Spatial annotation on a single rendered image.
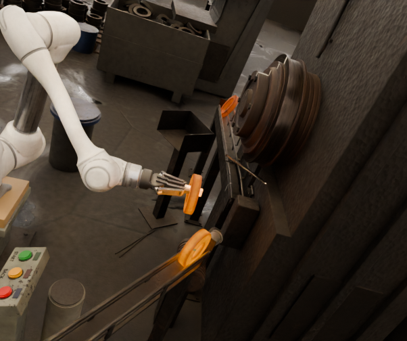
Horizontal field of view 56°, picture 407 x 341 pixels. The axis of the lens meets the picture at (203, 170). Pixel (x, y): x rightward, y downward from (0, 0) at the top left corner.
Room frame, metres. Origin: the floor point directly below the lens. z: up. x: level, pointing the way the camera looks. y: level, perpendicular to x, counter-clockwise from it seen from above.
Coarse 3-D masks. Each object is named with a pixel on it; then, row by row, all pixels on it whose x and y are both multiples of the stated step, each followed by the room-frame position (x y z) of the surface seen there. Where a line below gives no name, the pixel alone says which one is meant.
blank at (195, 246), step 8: (200, 232) 1.06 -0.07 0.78; (208, 232) 1.09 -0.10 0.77; (192, 240) 1.02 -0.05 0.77; (200, 240) 1.03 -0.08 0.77; (208, 240) 1.10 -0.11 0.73; (184, 248) 1.00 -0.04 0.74; (192, 248) 1.00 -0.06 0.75; (200, 248) 1.08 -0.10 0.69; (184, 256) 0.98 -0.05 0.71; (192, 256) 1.02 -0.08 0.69; (184, 264) 0.98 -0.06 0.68
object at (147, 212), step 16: (176, 112) 2.08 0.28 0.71; (192, 112) 2.14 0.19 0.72; (160, 128) 2.03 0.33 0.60; (176, 128) 2.11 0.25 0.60; (192, 128) 2.11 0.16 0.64; (208, 128) 2.02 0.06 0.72; (176, 144) 1.91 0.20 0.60; (192, 144) 1.88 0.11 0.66; (208, 144) 1.97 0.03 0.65; (176, 160) 1.94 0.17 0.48; (176, 176) 1.97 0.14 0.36; (144, 208) 1.99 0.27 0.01; (160, 208) 1.94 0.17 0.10; (160, 224) 1.91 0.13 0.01
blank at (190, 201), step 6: (192, 180) 1.19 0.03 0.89; (198, 180) 1.18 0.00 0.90; (192, 186) 1.15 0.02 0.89; (198, 186) 1.16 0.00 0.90; (192, 192) 1.13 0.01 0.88; (198, 192) 1.14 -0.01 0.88; (186, 198) 1.20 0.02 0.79; (192, 198) 1.12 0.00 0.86; (186, 204) 1.14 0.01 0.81; (192, 204) 1.12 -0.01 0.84; (186, 210) 1.12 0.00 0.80; (192, 210) 1.12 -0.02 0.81
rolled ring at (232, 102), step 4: (232, 96) 2.70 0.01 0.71; (236, 96) 2.63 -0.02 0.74; (228, 100) 2.70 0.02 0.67; (232, 100) 2.68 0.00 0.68; (236, 100) 2.59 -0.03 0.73; (224, 104) 2.68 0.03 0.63; (228, 104) 2.69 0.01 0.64; (232, 104) 2.56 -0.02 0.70; (236, 104) 2.57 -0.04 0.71; (224, 108) 2.67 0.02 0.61; (228, 108) 2.55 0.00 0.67; (232, 108) 2.55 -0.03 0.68; (224, 112) 2.55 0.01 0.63; (228, 112) 2.54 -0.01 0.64; (224, 116) 2.56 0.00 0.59
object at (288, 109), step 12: (276, 60) 1.69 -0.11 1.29; (288, 60) 1.52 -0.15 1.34; (288, 72) 1.45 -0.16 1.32; (300, 72) 1.49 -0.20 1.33; (288, 84) 1.40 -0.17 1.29; (300, 84) 1.44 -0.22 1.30; (288, 96) 1.38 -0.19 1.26; (300, 96) 1.40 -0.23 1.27; (288, 108) 1.36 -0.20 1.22; (276, 120) 1.34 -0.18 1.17; (288, 120) 1.35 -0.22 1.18; (276, 132) 1.34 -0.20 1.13; (288, 132) 1.35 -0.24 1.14; (264, 144) 1.34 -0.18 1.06; (276, 144) 1.34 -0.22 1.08; (252, 156) 1.41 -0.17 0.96; (264, 156) 1.37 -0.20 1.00
